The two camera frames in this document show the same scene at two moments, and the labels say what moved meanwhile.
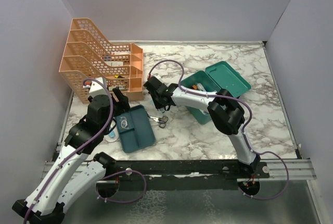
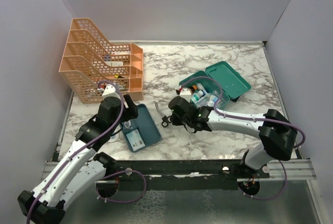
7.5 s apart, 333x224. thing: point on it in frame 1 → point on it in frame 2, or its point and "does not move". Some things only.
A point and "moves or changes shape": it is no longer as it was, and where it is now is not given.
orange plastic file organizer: (88, 54) does not move
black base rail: (184, 175) does not move
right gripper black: (157, 106) → (175, 121)
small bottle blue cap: (200, 87) moves or changes shape
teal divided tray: (135, 128) moves or changes shape
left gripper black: (122, 105) → (130, 112)
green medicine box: (217, 76) does not move
